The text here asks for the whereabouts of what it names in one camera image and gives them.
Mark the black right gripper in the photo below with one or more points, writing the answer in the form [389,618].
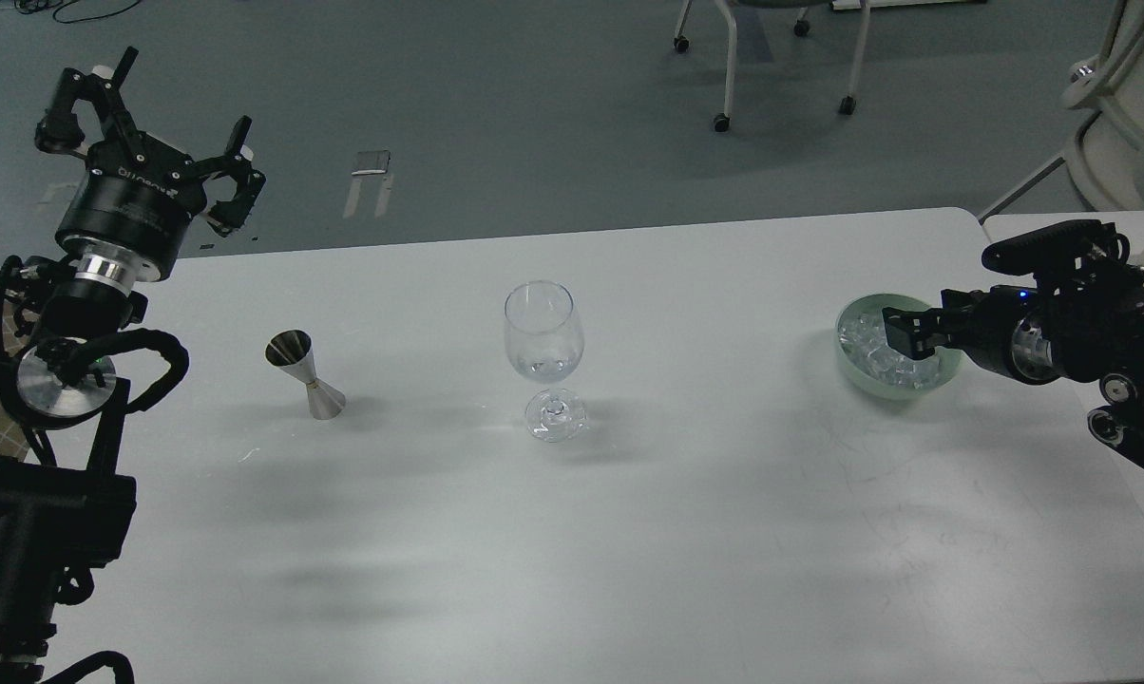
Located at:
[1000,330]

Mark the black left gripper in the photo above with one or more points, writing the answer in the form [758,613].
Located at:
[125,214]

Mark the cream white chair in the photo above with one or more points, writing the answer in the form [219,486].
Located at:
[1104,158]

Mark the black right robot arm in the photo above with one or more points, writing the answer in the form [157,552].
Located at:
[1082,320]

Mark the clear wine glass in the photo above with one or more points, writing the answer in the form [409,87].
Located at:
[544,342]

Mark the clear ice cubes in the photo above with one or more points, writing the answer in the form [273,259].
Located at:
[863,343]

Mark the white rolling chair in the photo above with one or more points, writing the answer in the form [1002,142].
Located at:
[719,54]

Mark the green bowl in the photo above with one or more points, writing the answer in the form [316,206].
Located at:
[951,359]

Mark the steel cocktail jigger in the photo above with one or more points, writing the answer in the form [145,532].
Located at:
[293,352]

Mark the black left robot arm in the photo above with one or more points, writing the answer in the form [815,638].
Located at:
[75,360]

